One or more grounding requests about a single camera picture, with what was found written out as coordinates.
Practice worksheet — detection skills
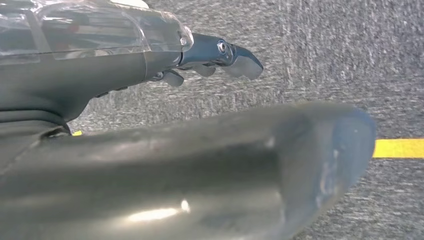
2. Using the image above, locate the yellow floor tape marking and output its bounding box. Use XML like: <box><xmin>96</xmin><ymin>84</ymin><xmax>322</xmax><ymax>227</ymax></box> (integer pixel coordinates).
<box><xmin>71</xmin><ymin>130</ymin><xmax>424</xmax><ymax>159</ymax></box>

